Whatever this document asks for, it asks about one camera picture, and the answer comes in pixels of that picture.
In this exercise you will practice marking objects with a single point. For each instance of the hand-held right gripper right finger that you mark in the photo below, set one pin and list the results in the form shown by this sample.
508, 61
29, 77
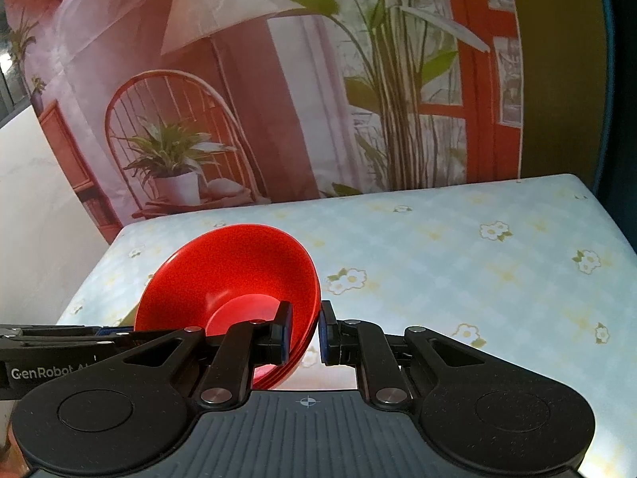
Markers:
324, 343

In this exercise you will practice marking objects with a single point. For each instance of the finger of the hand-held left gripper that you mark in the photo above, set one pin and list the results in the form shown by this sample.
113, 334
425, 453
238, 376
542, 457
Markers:
50, 332
45, 366

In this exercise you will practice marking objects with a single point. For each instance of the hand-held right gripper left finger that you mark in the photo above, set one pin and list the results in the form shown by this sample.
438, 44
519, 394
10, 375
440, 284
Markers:
284, 338

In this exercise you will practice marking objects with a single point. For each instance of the floral checked tablecloth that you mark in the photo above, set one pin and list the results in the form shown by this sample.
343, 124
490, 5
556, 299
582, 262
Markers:
448, 269

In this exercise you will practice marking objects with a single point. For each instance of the printed backdrop cloth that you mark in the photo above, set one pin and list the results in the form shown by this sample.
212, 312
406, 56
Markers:
298, 84

